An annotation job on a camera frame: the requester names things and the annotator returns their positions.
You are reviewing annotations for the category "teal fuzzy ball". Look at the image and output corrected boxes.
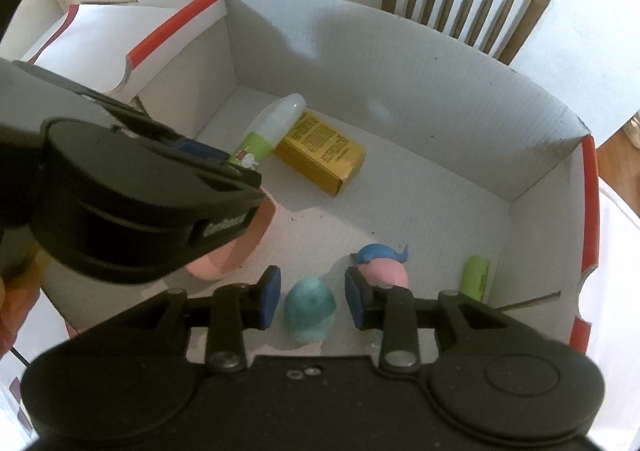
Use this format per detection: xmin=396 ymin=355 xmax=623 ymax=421
xmin=284 ymin=276 xmax=337 ymax=344

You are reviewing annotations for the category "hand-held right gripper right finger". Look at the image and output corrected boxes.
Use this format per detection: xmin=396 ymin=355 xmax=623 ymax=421
xmin=344 ymin=265 xmax=538 ymax=375

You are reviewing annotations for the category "doll with pink head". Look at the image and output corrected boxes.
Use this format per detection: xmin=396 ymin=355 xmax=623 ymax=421
xmin=352 ymin=243 xmax=411 ymax=289

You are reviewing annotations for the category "green plastic bar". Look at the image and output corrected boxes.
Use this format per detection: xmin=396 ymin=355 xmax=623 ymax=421
xmin=460 ymin=255 xmax=493 ymax=304

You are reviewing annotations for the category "white bottle with green label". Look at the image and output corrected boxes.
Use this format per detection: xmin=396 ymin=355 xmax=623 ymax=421
xmin=227 ymin=93 xmax=307 ymax=166

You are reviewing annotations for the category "red cardboard box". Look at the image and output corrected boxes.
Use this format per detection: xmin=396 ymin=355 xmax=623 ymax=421
xmin=22 ymin=0 xmax=601 ymax=357

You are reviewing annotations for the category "person's left hand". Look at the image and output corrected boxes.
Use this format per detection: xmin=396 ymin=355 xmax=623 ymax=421
xmin=0 ymin=251 xmax=43 ymax=362

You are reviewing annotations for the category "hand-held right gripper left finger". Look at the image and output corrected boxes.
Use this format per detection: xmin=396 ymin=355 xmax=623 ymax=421
xmin=100 ymin=265 xmax=283 ymax=375

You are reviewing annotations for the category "pink disc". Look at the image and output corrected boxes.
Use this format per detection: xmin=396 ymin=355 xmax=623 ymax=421
xmin=185 ymin=186 xmax=278 ymax=282

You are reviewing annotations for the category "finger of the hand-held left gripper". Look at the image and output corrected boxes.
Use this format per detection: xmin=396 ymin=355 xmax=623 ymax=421
xmin=12 ymin=60 xmax=231 ymax=166
xmin=219 ymin=165 xmax=263 ymax=192

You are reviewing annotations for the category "small yellow box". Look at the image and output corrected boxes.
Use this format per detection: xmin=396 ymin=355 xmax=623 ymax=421
xmin=274 ymin=111 xmax=367 ymax=196

